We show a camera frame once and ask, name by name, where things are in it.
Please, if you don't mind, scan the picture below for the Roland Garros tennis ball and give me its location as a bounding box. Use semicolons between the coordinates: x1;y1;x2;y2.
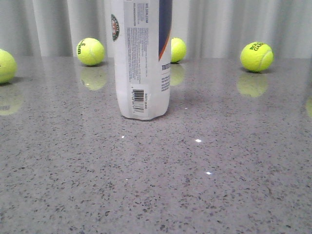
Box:
240;41;274;72

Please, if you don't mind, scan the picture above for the far left tennis ball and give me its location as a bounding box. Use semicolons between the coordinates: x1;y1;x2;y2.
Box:
0;49;17;84

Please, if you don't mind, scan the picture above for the tennis ball with Wilson logo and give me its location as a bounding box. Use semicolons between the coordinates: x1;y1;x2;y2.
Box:
76;38;105;66

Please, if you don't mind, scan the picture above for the centre back tennis ball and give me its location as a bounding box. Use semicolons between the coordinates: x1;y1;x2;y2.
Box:
171;38;187;63

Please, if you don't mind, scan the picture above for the grey pleated curtain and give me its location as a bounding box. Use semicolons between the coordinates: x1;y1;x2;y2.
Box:
0;0;312;59

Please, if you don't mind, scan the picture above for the white blue tennis ball can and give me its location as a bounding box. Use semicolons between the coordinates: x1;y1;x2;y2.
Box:
111;0;173;120

